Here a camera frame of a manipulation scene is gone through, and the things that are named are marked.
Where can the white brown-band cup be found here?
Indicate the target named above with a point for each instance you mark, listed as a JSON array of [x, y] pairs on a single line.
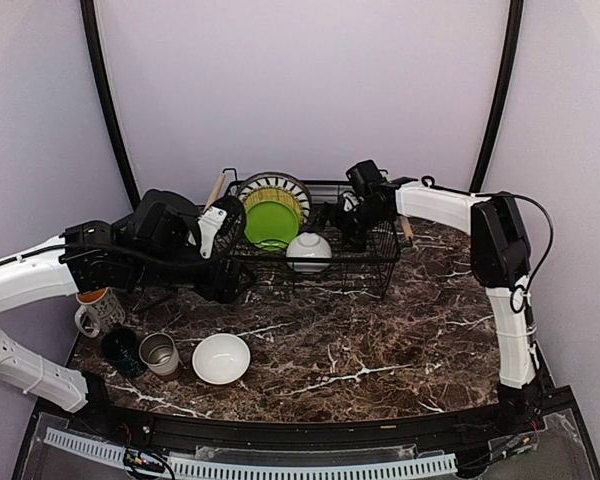
[[158, 351]]

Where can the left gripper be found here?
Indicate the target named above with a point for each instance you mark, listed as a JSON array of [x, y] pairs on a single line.
[[226, 292]]

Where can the green plastic plate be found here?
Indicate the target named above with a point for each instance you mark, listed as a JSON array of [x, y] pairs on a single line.
[[271, 225]]

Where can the right wooden rack handle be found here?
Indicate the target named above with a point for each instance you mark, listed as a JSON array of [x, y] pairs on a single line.
[[406, 228]]

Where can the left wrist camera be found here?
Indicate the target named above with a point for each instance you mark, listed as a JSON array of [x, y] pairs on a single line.
[[221, 227]]

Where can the yellow woven plate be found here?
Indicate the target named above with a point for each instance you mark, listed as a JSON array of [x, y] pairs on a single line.
[[299, 202]]

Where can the black front rail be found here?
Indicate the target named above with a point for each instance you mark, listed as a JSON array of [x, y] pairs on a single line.
[[464, 430]]

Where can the dark green mug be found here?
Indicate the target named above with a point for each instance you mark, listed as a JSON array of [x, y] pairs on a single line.
[[120, 349]]

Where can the orange bowl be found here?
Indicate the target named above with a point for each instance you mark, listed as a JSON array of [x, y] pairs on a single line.
[[221, 359]]

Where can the left wooden rack handle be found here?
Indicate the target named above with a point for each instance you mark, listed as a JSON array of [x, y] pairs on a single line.
[[216, 191]]

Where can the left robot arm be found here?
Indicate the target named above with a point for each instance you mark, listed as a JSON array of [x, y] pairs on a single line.
[[166, 242]]

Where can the white cable duct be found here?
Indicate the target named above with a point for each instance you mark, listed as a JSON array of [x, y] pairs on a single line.
[[225, 464]]

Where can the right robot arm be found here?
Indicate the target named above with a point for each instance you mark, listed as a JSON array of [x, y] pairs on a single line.
[[499, 247]]

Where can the blue striped white plate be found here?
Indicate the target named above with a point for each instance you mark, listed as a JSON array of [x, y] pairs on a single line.
[[274, 179]]

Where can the white ceramic bowl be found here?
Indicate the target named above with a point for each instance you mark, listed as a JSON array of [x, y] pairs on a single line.
[[308, 253]]

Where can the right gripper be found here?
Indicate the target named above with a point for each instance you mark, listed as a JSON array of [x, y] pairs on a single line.
[[357, 240]]

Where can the patterned white mug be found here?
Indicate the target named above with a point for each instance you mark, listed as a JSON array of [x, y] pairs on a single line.
[[98, 312]]

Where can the black wire dish rack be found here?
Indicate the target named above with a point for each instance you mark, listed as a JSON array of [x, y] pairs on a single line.
[[297, 234]]

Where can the wooden rack handle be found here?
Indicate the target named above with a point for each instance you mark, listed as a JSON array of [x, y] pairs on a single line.
[[406, 228], [216, 191]]

